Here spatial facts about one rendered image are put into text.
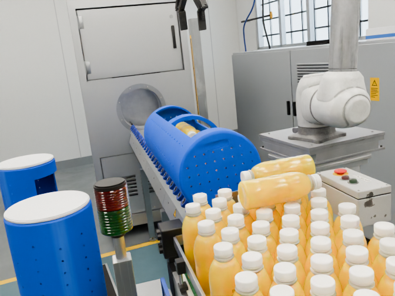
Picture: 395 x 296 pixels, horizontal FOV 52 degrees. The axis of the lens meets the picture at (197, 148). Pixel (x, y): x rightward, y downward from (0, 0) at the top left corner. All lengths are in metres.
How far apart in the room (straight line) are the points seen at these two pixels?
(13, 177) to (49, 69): 4.14
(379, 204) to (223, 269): 0.50
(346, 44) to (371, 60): 1.25
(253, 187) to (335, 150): 0.82
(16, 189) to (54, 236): 0.85
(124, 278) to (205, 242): 0.20
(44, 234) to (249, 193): 0.69
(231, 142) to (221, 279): 0.59
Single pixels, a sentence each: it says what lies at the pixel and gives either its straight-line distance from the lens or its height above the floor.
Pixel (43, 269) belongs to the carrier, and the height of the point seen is 0.87.
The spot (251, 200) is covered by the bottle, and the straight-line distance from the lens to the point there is 0.96.
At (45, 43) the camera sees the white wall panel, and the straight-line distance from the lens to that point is 6.22.
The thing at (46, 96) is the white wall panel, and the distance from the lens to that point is 6.22.
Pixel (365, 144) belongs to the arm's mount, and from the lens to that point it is 1.84.
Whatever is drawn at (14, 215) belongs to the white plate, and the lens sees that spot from 1.45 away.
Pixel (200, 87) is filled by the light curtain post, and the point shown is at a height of 1.26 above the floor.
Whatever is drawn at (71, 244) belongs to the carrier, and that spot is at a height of 0.93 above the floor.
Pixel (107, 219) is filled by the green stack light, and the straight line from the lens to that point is 0.80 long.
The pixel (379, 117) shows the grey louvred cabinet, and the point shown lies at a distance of 2.82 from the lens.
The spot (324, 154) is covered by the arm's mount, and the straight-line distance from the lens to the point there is 1.71.
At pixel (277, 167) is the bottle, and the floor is 1.16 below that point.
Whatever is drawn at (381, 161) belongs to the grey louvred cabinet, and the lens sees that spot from 2.88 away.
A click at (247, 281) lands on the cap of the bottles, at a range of 0.72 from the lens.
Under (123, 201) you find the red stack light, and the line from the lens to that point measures 0.79.
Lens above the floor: 1.48
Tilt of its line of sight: 13 degrees down
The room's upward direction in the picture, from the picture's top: 6 degrees counter-clockwise
